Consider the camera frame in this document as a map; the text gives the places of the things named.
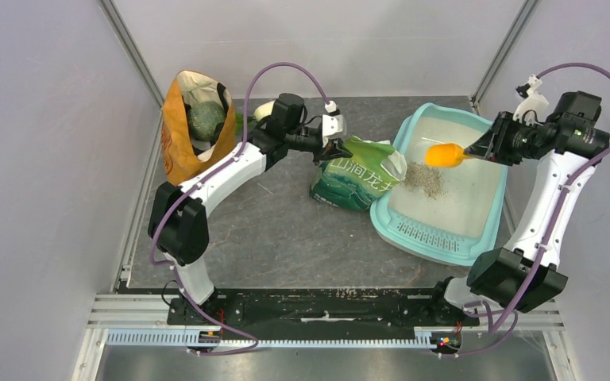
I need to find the green litter bag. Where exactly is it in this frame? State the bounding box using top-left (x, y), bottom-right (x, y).
top-left (309, 136), bottom-right (407, 211)

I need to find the yellow plastic scoop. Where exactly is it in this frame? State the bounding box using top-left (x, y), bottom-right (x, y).
top-left (424, 143), bottom-right (473, 167)

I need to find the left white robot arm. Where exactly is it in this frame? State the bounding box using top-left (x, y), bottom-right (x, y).
top-left (148, 93), bottom-right (352, 324)

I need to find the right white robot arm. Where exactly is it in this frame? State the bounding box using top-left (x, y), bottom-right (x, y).
top-left (427, 91), bottom-right (610, 325)

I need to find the grey litter pile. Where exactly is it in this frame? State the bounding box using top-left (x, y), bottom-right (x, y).
top-left (403, 162), bottom-right (445, 199)

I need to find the teal litter box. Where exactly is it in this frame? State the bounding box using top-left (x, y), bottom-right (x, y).
top-left (369, 103), bottom-right (508, 267)

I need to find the white oval toy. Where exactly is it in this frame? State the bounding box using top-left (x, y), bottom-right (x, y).
top-left (253, 100), bottom-right (275, 121)

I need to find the green toy in bag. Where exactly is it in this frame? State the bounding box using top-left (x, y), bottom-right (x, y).
top-left (187, 101), bottom-right (226, 143)

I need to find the brown paper grocery bag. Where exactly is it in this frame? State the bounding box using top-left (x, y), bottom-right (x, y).
top-left (160, 70), bottom-right (236, 185)

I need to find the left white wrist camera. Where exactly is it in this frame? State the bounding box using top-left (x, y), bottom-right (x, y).
top-left (322, 100), bottom-right (347, 146)

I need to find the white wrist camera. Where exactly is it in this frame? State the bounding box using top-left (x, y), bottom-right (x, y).
top-left (322, 100), bottom-right (347, 146)
top-left (513, 75), bottom-right (549, 125)

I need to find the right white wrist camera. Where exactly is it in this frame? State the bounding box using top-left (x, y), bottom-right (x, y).
top-left (513, 75), bottom-right (549, 125)

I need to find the aluminium frame post right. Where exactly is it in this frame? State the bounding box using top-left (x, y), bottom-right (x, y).
top-left (469, 0), bottom-right (540, 114)

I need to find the aluminium frame post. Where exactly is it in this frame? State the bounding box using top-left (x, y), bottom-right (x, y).
top-left (469, 0), bottom-right (540, 114)
top-left (98, 0), bottom-right (164, 107)

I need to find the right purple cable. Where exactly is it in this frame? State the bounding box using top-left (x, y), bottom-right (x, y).
top-left (430, 62), bottom-right (610, 359)

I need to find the purple cable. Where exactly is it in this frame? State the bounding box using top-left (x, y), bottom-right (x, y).
top-left (430, 62), bottom-right (610, 359)
top-left (149, 62), bottom-right (334, 357)

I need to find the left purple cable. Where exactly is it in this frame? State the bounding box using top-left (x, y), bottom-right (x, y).
top-left (149, 62), bottom-right (334, 357)

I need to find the aluminium frame post left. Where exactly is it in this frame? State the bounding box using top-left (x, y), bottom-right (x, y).
top-left (98, 0), bottom-right (164, 107)

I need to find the slotted cable duct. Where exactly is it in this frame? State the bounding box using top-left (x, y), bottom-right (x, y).
top-left (103, 328), bottom-right (434, 349)

